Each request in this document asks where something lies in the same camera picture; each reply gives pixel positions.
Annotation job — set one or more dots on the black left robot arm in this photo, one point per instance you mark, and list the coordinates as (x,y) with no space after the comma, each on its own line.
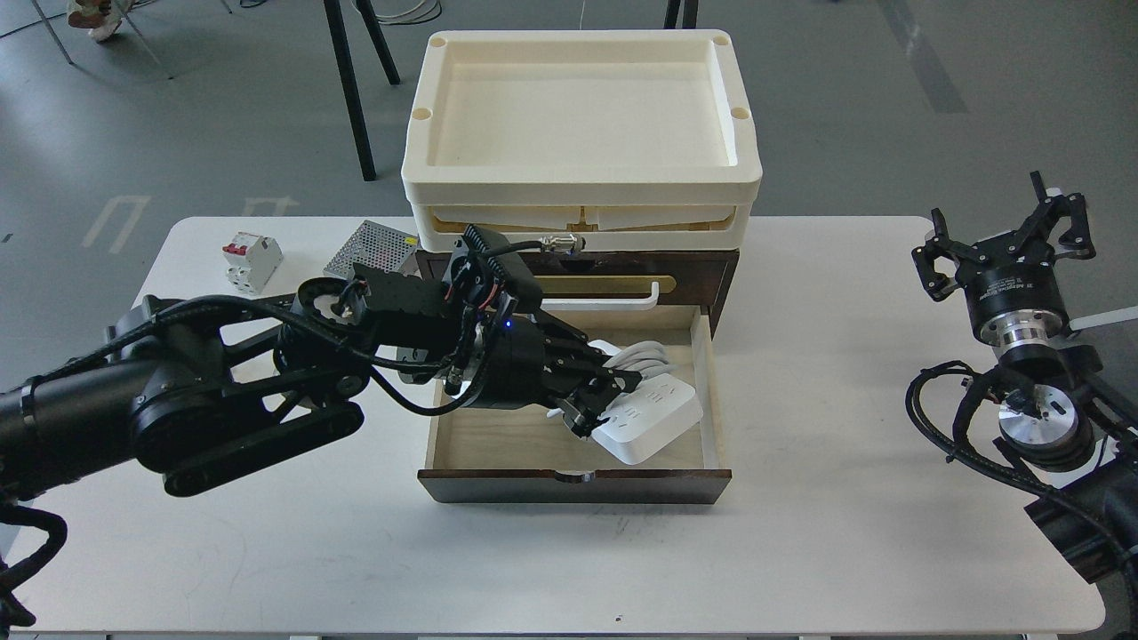
(208,390)

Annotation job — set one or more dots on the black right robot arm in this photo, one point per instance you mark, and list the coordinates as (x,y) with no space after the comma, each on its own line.
(1042,420)

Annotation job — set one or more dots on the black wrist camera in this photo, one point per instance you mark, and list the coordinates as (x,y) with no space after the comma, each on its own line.
(484,263)

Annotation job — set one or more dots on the white power strip with cable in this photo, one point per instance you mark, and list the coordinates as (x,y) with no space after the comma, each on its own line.
(662,407)

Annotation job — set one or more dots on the cream plastic tray organizer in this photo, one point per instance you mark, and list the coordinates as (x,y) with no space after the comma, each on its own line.
(637,140)

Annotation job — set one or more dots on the white drawer handle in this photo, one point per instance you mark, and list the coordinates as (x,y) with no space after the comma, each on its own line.
(606,305)

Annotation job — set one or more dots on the open wooden drawer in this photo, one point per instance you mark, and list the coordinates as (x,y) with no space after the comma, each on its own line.
(493,456)

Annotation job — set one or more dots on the white circuit breaker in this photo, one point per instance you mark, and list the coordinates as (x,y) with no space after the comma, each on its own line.
(251,259)

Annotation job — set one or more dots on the silver metal power supply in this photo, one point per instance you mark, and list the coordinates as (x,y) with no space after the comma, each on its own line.
(375,246)

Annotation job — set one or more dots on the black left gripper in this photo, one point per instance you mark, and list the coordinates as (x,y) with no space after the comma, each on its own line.
(542,360)

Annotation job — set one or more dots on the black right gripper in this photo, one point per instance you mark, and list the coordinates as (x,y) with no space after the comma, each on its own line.
(1017,276)

